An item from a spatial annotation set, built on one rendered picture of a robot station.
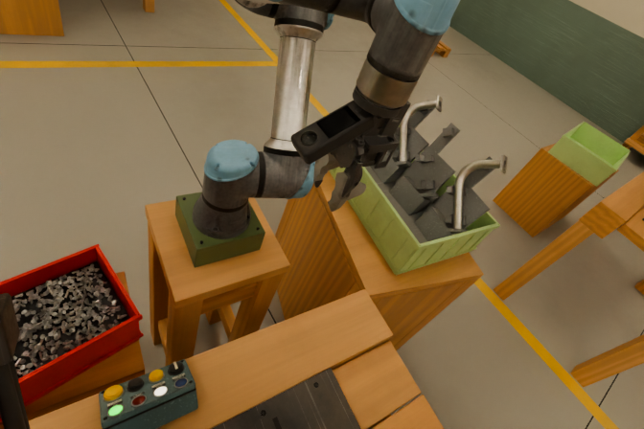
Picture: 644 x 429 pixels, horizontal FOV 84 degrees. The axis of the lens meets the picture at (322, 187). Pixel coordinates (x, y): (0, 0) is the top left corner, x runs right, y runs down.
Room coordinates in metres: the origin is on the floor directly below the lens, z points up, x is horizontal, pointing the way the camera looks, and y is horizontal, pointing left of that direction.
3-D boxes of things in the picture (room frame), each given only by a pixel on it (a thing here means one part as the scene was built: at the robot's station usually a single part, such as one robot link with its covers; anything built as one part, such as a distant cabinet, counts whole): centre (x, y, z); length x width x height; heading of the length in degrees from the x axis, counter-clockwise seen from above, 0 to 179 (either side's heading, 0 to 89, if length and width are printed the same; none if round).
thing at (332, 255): (1.10, -0.28, 0.39); 0.68 x 0.52 x 0.79; 36
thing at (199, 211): (0.61, 0.22, 0.98); 0.15 x 0.15 x 0.10
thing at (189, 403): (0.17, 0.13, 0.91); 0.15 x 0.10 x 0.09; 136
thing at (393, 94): (0.48, -0.02, 1.51); 0.08 x 0.08 x 0.05
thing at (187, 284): (0.61, 0.22, 0.83); 0.32 x 0.32 x 0.04; 47
